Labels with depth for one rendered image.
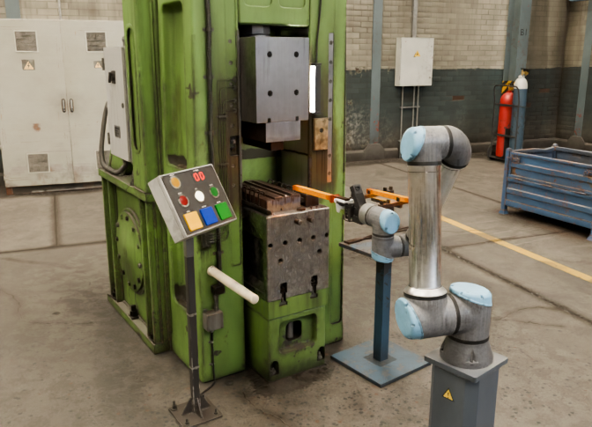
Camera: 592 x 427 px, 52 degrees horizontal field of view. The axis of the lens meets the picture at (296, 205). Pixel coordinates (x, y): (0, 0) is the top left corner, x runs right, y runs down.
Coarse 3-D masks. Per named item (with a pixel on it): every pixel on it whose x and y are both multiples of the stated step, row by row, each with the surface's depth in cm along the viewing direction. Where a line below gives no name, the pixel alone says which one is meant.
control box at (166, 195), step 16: (160, 176) 248; (176, 176) 255; (192, 176) 262; (208, 176) 270; (160, 192) 249; (176, 192) 251; (192, 192) 258; (208, 192) 266; (224, 192) 274; (160, 208) 250; (176, 208) 248; (192, 208) 255; (176, 224) 247; (224, 224) 267; (176, 240) 249
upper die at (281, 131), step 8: (248, 128) 304; (256, 128) 297; (264, 128) 291; (272, 128) 292; (280, 128) 294; (288, 128) 297; (296, 128) 299; (248, 136) 305; (256, 136) 298; (264, 136) 292; (272, 136) 293; (280, 136) 295; (288, 136) 298; (296, 136) 300
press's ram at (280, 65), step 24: (240, 48) 290; (264, 48) 281; (288, 48) 288; (240, 72) 293; (264, 72) 283; (288, 72) 290; (240, 96) 296; (264, 96) 286; (288, 96) 293; (264, 120) 288; (288, 120) 296
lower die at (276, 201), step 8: (248, 184) 332; (256, 184) 327; (264, 184) 327; (272, 184) 331; (248, 192) 317; (256, 192) 315; (264, 192) 313; (272, 192) 312; (288, 192) 308; (248, 200) 314; (256, 200) 307; (264, 200) 300; (272, 200) 300; (280, 200) 303; (288, 200) 305; (296, 200) 308; (272, 208) 301; (280, 208) 304; (288, 208) 306; (296, 208) 309
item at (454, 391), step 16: (432, 352) 225; (432, 368) 227; (448, 368) 216; (496, 368) 217; (432, 384) 226; (448, 384) 218; (464, 384) 213; (480, 384) 213; (496, 384) 221; (432, 400) 226; (448, 400) 219; (464, 400) 214; (480, 400) 215; (432, 416) 226; (448, 416) 220; (464, 416) 216; (480, 416) 217
